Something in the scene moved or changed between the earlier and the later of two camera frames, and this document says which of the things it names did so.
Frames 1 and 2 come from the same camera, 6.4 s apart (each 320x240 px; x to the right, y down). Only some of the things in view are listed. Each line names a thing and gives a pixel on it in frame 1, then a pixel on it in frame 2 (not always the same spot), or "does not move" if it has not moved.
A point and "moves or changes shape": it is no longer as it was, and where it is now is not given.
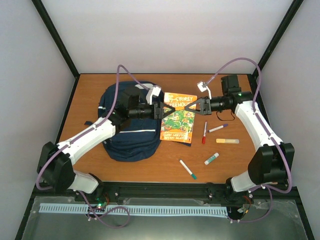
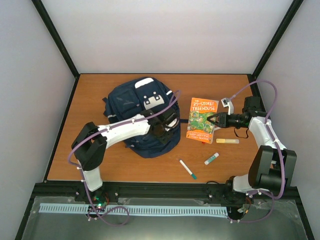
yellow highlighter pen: (227, 141) does not move
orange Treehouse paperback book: (178, 126) -> (199, 127)
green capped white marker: (188, 169) does not move
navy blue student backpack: (135, 140) moves or changes shape
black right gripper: (207, 111) -> (223, 120)
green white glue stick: (212, 157) does not move
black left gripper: (158, 112) -> (164, 139)
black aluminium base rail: (174, 191) does not move
